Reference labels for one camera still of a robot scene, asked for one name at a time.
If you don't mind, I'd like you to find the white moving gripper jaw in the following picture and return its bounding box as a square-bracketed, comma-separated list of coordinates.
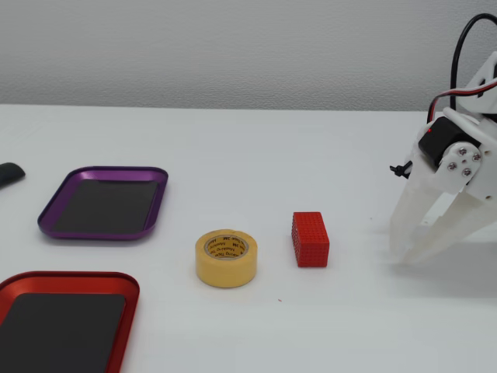
[390, 141, 483, 263]

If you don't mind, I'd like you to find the black rounded object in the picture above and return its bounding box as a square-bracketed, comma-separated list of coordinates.
[0, 162, 26, 190]

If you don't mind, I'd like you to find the black zip tie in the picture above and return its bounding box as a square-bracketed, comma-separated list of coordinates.
[389, 160, 413, 180]

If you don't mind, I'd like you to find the yellow masking tape roll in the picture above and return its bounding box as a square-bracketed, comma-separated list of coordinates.
[195, 228, 259, 289]

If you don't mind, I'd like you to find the white fixed gripper jaw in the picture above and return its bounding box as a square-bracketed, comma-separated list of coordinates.
[412, 190, 497, 262]

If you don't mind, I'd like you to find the red studded block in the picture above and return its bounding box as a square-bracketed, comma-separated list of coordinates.
[290, 211, 331, 269]

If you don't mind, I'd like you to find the red white black servo wire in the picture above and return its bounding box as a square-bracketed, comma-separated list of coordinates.
[426, 79, 497, 133]

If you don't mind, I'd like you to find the purple metal tray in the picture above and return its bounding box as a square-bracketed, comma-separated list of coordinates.
[37, 166, 169, 242]

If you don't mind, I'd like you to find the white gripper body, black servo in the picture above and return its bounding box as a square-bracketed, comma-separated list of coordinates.
[418, 106, 497, 211]

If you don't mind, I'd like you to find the red metal tray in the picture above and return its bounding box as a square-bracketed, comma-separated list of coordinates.
[0, 270, 141, 373]

